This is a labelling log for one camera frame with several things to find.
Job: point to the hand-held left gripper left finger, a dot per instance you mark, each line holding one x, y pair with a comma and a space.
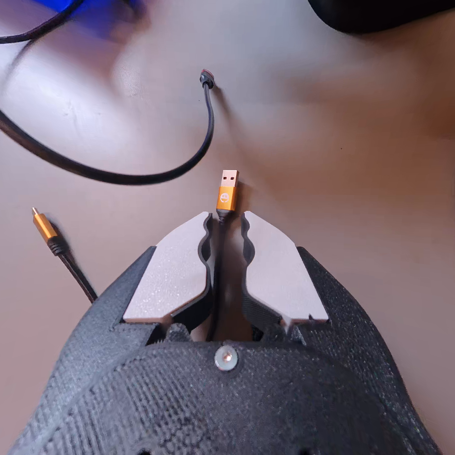
167, 280

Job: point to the blue plastic bin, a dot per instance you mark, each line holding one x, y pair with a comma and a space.
99, 14

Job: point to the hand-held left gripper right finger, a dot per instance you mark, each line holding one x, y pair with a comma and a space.
280, 280

